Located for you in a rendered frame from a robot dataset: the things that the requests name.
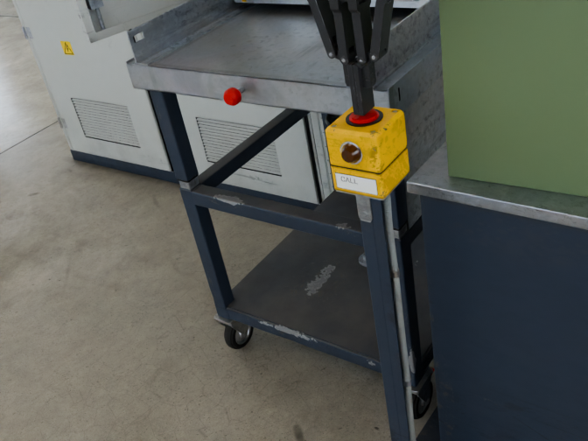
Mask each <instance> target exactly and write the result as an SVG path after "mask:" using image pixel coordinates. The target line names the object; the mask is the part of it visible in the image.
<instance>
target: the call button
mask: <svg viewBox="0 0 588 441"><path fill-rule="evenodd" d="M378 117H379V112H377V111H376V110H374V109H371V110H370V111H369V112H367V113H366V114H365V115H355V114H354V113H352V114H351V115H350V116H349V120H350V121H351V122H352V123H371V122H373V121H375V120H376V119H377V118H378Z"/></svg>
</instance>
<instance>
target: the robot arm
mask: <svg viewBox="0 0 588 441"><path fill-rule="evenodd" d="M307 1H308V3H309V5H310V7H311V12H312V14H313V16H314V19H315V22H316V25H317V27H318V31H319V34H320V37H321V38H322V41H323V44H324V47H325V50H326V53H327V56H328V57H329V58H330V59H334V58H335V59H337V60H340V62H341V63H342V65H343V70H344V75H345V83H346V85H347V86H348V87H350V89H351V96H352V103H353V113H354V114H355V115H360V116H364V115H365V114H366V113H367V112H369V111H370V110H371V109H372V108H373V107H374V106H375V101H374V93H373V85H374V84H375V83H376V77H375V62H376V61H378V60H379V59H380V58H382V57H383V56H384V55H385V54H386V53H387V52H388V47H389V33H390V26H391V18H392V11H393V4H394V0H376V2H375V7H374V23H373V29H372V21H371V13H370V4H371V0H329V1H328V0H307ZM356 56H357V57H356ZM355 57H356V58H355Z"/></svg>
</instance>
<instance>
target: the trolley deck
mask: <svg viewBox="0 0 588 441"><path fill-rule="evenodd" d="M416 9H417V8H393V11H392V18H391V26H390V29H391V28H393V27H394V26H395V25H397V24H398V23H400V22H401V21H402V20H403V19H405V18H406V17H407V16H408V15H409V14H411V13H412V12H413V11H415V10H416ZM126 65H127V68H128V71H129V76H130V78H131V81H132V84H133V88H138V89H144V90H151V91H158V92H165V93H172V94H178V95H190V96H198V97H204V98H211V99H217V100H224V98H223V95H224V92H225V91H226V90H227V89H229V88H237V89H240V88H244V89H245V92H243V93H242V94H241V101H240V102H243V103H250V104H256V105H263V106H270V107H277V108H283V109H295V110H303V111H309V112H316V113H322V114H329V115H336V116H342V115H343V114H344V113H345V112H346V111H347V110H349V109H350V108H351V107H352V106H353V103H352V96H351V89H350V87H348V86H347V84H346V83H345V75H344V70H343V65H342V63H341V62H340V60H338V59H335V58H334V59H330V58H329V57H328V56H327V53H326V49H325V47H324V44H323V41H322V38H321V37H320V34H319V29H318V27H317V25H316V22H315V19H314V16H313V14H312V10H311V7H310V5H308V4H280V3H258V4H257V5H255V6H253V7H251V8H249V9H248V10H245V11H244V12H243V13H241V14H239V15H237V16H236V17H233V18H231V19H229V20H228V21H227V22H225V23H223V24H221V25H219V26H217V27H215V28H214V29H212V30H211V31H209V32H207V33H205V34H203V35H202V36H200V37H198V38H196V39H195V40H193V41H191V42H189V43H188V44H186V45H183V46H182V47H180V48H179V49H177V50H175V51H174V52H171V53H169V54H168V55H166V56H164V57H163V58H162V59H159V60H157V61H155V62H154V63H152V64H150V65H148V66H143V65H135V59H134V58H132V59H129V60H127V61H126ZM442 75H443V66H442V50H441V34H440V33H439V34H438V35H437V36H436V37H435V38H434V39H433V40H432V41H431V42H430V43H429V44H427V45H426V46H425V47H424V48H422V49H421V50H420V51H419V52H418V53H416V54H415V55H414V56H413V57H412V58H411V59H409V60H408V61H407V62H406V63H405V64H403V65H402V66H401V67H400V68H398V69H397V70H396V71H395V72H394V73H392V74H391V75H390V76H389V77H388V78H387V79H386V80H385V81H384V82H383V83H382V84H380V85H379V86H378V87H377V88H375V89H373V93H374V106H375V107H382V108H389V109H400V110H401V111H404V110H406V109H407V108H408V107H409V106H410V105H411V104H412V103H413V102H414V101H415V100H416V99H417V98H418V97H419V96H420V95H422V94H423V93H424V92H425V91H426V90H427V89H428V88H429V87H430V86H431V85H432V84H433V83H434V82H435V81H436V80H438V79H439V78H440V77H441V76H442Z"/></svg>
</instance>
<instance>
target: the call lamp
mask: <svg viewBox="0 0 588 441"><path fill-rule="evenodd" d="M340 153H341V156H342V158H343V160H344V161H346V162H348V163H349V164H352V165H357V164H358V163H359V162H360V161H362V159H363V152H362V149H361V147H360V146H359V145H358V144H357V143H355V142H352V141H345V142H344V143H343V144H342V145H341V146H340Z"/></svg>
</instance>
